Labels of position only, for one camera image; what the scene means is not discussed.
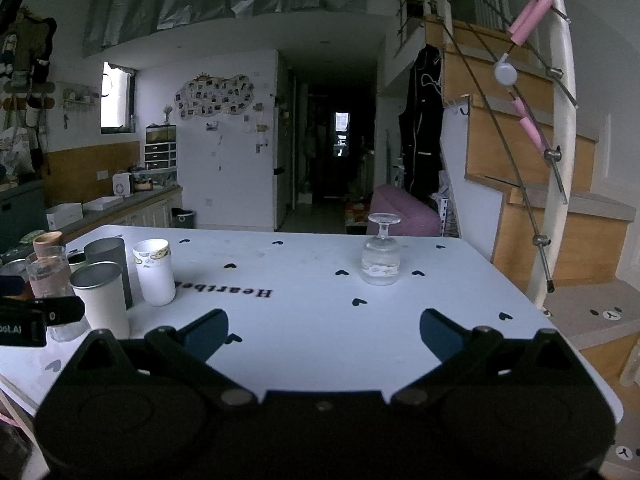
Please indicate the purple sofa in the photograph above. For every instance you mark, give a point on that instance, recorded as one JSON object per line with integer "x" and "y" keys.
{"x": 400, "y": 210}

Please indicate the small glass tank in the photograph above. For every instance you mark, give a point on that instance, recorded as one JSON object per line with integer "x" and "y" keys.
{"x": 161, "y": 133}

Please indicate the long pink foam tube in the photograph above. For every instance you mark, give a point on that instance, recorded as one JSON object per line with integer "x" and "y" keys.
{"x": 530, "y": 14}

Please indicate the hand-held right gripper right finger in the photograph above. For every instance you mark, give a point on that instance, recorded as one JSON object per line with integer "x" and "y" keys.
{"x": 442, "y": 337}

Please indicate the white curved stair rail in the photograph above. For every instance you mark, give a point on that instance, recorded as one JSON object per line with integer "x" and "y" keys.
{"x": 560, "y": 170}

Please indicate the hanging bags and clothes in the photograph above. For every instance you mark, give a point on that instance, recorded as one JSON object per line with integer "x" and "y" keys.
{"x": 25, "y": 60}

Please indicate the white drawer organiser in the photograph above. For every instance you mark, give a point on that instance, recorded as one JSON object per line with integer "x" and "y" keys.
{"x": 161, "y": 155}

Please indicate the white cardboard box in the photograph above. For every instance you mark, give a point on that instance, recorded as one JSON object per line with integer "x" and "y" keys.
{"x": 64, "y": 215}

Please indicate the flat white tray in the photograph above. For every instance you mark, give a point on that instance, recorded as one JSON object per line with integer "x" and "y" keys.
{"x": 103, "y": 202}

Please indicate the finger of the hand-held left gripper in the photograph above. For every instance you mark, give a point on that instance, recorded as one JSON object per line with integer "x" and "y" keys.
{"x": 11, "y": 286}
{"x": 59, "y": 309}

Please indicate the clear stemmed glass cup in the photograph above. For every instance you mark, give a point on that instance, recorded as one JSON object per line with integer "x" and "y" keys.
{"x": 380, "y": 260}

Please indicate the clear glass tumbler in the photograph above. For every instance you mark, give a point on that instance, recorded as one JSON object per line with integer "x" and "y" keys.
{"x": 47, "y": 272}

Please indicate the dark grey metal cup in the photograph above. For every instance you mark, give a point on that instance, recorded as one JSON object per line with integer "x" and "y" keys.
{"x": 107, "y": 255}

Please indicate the bear print stair mat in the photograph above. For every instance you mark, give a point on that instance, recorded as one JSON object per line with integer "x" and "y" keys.
{"x": 595, "y": 312}

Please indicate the white metal-rimmed cup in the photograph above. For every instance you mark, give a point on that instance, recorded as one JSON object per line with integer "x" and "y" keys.
{"x": 102, "y": 305}

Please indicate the white kitchen counter cabinet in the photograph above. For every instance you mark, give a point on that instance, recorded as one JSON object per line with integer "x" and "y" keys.
{"x": 145, "y": 212}

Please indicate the round white disc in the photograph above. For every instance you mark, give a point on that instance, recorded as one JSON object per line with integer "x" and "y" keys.
{"x": 506, "y": 72}

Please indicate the brown ceramic cup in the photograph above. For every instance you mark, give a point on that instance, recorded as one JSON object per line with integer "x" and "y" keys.
{"x": 47, "y": 242}

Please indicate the short pink foam tube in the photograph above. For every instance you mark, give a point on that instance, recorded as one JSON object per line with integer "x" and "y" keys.
{"x": 531, "y": 130}

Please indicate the black storage basket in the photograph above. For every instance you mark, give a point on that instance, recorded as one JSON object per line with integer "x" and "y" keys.
{"x": 183, "y": 218}

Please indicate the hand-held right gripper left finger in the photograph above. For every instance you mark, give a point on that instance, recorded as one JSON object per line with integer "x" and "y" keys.
{"x": 207, "y": 336}

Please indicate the white printed paper cup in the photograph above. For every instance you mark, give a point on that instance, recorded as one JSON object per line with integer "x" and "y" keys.
{"x": 154, "y": 275}

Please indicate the wooden staircase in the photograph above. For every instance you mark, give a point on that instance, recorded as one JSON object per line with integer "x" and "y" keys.
{"x": 520, "y": 195}

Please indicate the cloud-shaped photo board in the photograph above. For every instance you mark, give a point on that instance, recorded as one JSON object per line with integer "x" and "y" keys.
{"x": 214, "y": 96}

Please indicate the small green-rimmed cup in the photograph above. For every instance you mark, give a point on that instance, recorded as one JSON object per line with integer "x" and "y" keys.
{"x": 76, "y": 260}

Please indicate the small white appliance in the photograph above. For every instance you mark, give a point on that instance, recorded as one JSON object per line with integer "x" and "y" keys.
{"x": 123, "y": 184}

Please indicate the window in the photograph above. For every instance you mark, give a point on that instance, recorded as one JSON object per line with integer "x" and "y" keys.
{"x": 118, "y": 97}

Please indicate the black hanging garment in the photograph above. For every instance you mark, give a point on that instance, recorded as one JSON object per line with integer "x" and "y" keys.
{"x": 422, "y": 125}

